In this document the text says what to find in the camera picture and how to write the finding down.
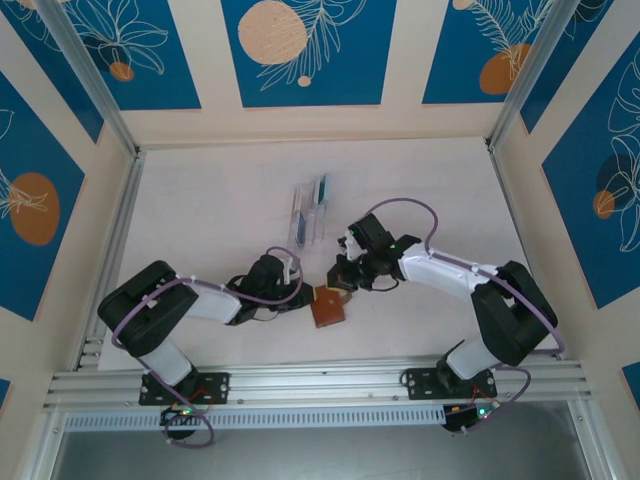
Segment brown leather card holder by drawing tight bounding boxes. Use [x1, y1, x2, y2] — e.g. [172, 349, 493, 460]
[308, 284, 352, 330]

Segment clear acrylic card stand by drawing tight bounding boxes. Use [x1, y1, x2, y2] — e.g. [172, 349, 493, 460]
[288, 173, 332, 251]

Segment grey metal panel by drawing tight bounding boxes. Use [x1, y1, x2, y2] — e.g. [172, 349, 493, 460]
[49, 428, 594, 480]

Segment black controller board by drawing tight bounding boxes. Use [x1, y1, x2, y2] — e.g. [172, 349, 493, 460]
[442, 403, 502, 434]
[158, 405, 201, 427]

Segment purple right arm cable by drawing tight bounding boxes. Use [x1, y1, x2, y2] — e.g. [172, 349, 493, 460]
[367, 198, 564, 436]

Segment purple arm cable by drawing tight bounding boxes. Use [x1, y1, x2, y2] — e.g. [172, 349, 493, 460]
[367, 198, 564, 436]
[110, 245, 305, 449]

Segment long aluminium frame rail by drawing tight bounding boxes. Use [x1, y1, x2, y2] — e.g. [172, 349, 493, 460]
[42, 352, 596, 412]

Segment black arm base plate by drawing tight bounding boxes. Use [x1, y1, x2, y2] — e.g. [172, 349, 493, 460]
[402, 366, 497, 401]
[138, 372, 232, 407]

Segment white slotted cable duct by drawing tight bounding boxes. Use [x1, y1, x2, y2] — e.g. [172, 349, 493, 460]
[63, 403, 447, 432]

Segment aluminium side rail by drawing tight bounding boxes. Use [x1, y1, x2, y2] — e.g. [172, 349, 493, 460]
[487, 144, 564, 361]
[73, 148, 147, 372]

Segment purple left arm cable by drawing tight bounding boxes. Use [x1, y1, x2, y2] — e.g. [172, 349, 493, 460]
[110, 245, 305, 449]

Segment aluminium frame post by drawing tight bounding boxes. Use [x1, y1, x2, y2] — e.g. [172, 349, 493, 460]
[37, 0, 144, 157]
[487, 0, 576, 150]

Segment aluminium frame leg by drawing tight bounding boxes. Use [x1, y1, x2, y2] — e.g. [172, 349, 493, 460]
[567, 397, 619, 480]
[22, 399, 69, 480]

